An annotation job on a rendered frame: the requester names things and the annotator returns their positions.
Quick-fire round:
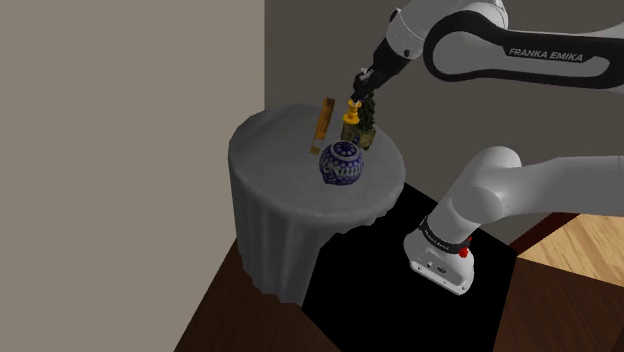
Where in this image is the yellow candlestick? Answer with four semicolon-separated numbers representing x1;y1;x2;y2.
342;99;363;126

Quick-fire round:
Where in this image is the small potted green plant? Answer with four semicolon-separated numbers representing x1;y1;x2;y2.
340;94;378;151

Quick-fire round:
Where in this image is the golden flat bar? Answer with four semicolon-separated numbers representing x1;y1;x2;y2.
309;97;337;156

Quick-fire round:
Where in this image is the blue patterned round teapot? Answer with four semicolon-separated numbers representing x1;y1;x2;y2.
319;140;365;186

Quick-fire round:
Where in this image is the round table with grey cloth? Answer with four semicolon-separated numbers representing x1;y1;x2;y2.
227;103;407;306

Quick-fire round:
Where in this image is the black robot stand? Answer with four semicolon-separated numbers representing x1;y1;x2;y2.
301;182;519;352

